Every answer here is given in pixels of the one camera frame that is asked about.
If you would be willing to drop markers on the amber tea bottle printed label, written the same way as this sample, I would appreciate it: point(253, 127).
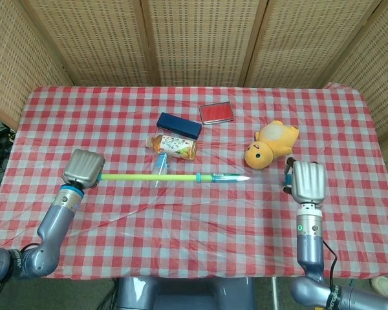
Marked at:
point(178, 148)

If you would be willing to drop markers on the small clear spray bottle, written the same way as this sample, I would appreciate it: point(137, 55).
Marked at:
point(160, 166)

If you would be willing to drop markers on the orange plush toy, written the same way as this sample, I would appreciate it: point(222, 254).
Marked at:
point(271, 142)

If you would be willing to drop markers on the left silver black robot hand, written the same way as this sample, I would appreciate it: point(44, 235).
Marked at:
point(82, 169)

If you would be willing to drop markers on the white table leg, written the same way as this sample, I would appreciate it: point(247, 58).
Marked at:
point(274, 294)

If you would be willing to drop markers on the red ink pad silver rim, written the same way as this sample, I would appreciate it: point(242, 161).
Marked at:
point(216, 113)

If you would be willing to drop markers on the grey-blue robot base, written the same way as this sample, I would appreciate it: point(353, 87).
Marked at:
point(184, 294)

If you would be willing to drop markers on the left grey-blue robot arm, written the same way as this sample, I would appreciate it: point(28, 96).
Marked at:
point(51, 232)

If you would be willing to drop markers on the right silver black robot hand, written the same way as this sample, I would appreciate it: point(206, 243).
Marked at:
point(308, 182)

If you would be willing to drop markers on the red white checkered tablecloth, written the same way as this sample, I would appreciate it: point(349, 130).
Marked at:
point(84, 129)

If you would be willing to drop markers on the navy blue rectangular box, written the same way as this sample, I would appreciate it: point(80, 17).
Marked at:
point(178, 126)

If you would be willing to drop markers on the woven bamboo screen panel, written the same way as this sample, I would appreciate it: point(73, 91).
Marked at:
point(203, 42)
point(13, 64)
point(93, 42)
point(304, 42)
point(375, 80)

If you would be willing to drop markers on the white sneaker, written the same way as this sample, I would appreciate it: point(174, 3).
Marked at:
point(386, 284)

